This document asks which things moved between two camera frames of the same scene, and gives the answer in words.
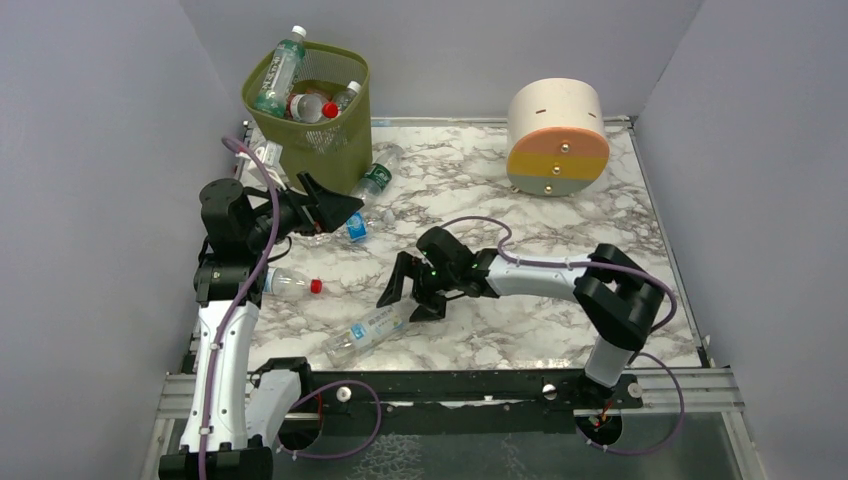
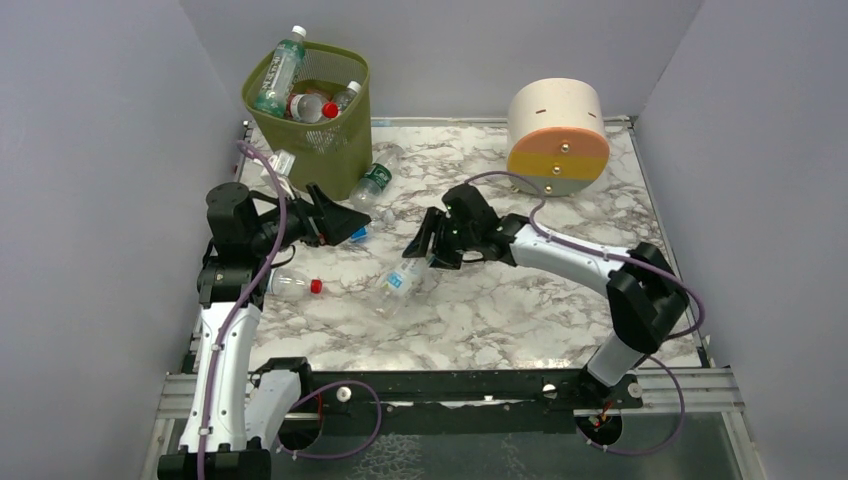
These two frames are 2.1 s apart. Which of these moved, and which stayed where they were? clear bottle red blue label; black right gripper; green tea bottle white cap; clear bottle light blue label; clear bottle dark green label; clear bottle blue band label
Moved: black right gripper; clear bottle light blue label
Stayed: green tea bottle white cap; clear bottle blue band label; clear bottle red blue label; clear bottle dark green label
